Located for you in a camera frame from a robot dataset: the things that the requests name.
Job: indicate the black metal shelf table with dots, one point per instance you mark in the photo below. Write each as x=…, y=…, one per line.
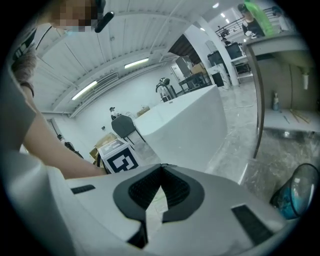
x=195, y=83

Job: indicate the brown cardboard box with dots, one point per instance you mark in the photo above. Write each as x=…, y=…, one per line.
x=105, y=141

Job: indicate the long ceiling light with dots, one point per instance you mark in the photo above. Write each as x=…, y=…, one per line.
x=136, y=63
x=85, y=90

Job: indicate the black head-worn camera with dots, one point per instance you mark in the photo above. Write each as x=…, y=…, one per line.
x=103, y=22

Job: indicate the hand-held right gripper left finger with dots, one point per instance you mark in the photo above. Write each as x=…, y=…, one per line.
x=95, y=205

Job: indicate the black chair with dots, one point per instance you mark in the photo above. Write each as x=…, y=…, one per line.
x=122, y=126

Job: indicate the small cardboard box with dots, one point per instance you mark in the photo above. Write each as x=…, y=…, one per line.
x=198, y=68

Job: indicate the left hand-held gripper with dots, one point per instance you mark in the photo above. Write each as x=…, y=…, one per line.
x=120, y=160

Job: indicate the black mesh trash bin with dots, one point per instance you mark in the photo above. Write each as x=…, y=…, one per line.
x=297, y=192

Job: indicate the small blue bottle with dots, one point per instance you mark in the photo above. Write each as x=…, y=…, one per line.
x=275, y=102

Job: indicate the white counter block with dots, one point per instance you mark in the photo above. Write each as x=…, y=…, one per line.
x=185, y=130

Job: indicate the green bottle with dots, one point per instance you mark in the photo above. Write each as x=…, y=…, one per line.
x=260, y=17

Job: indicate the black balcony railing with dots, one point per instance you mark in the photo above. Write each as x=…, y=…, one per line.
x=230, y=27

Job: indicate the person's left forearm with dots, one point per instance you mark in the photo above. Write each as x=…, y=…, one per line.
x=57, y=150

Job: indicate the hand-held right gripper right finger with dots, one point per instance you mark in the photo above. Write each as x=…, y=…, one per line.
x=215, y=197

